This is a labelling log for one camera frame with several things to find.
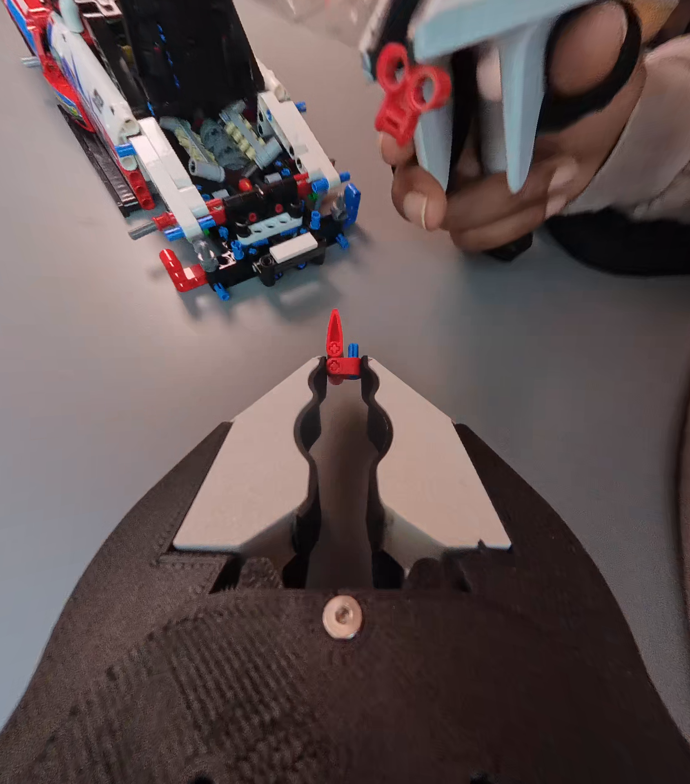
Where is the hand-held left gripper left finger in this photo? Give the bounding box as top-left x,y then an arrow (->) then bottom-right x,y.
172,357 -> 329,589

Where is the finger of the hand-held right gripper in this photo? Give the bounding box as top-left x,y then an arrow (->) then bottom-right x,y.
409,0 -> 585,192
412,92 -> 462,192

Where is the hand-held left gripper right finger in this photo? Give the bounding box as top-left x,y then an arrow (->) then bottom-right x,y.
362,358 -> 512,587

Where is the small red connector brick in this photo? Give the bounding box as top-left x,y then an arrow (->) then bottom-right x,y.
374,42 -> 454,148

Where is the toy brick race car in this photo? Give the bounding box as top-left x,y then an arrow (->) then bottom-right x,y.
2,0 -> 362,302

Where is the person's right forearm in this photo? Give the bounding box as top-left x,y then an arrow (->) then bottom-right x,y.
556,33 -> 690,223

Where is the person's right hand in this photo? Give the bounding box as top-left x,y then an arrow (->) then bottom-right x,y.
380,0 -> 652,253

